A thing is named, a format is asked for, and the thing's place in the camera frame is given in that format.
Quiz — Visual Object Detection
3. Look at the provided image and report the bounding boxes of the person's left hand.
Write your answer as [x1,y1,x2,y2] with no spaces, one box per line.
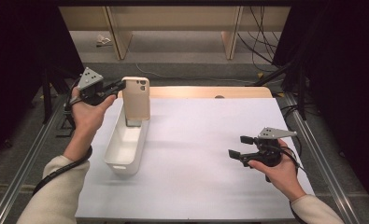
[70,87,118,138]

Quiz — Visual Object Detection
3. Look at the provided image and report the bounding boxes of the white table cover sheet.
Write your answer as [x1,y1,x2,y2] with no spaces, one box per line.
[74,97,316,220]

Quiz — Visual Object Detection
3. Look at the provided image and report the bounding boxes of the black metal stand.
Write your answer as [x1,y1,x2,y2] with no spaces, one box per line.
[41,66,80,138]
[253,62,307,120]

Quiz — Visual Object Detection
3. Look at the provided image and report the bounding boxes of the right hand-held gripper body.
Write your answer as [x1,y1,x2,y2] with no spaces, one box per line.
[241,126,298,169]

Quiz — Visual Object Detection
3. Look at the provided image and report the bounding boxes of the person's right hand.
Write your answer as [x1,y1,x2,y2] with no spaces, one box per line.
[247,138,307,203]

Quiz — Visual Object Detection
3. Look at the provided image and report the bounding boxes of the dark curtain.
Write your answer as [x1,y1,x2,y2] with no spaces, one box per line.
[272,0,369,213]
[0,0,88,162]

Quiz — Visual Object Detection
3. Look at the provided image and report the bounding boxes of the white floor cable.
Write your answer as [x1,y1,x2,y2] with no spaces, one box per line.
[135,63,255,84]

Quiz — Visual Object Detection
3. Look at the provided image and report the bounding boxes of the bundle of black cables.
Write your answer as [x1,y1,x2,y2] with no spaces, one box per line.
[236,6,283,73]

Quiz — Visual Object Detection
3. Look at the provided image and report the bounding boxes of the white plastic storage bin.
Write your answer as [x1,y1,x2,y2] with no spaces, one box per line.
[103,104,151,176]

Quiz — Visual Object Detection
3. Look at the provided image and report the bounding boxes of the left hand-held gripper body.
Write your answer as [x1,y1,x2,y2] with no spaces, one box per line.
[77,67,111,106]

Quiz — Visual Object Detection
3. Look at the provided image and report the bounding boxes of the crumpled white paper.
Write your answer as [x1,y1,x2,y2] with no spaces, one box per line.
[95,34,113,48]

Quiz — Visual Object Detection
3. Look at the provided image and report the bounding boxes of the light wooden shelf unit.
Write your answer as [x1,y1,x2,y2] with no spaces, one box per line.
[58,6,291,62]

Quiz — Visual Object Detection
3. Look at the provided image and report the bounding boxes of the beige phone case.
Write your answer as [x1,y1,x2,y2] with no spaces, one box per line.
[121,76,151,121]

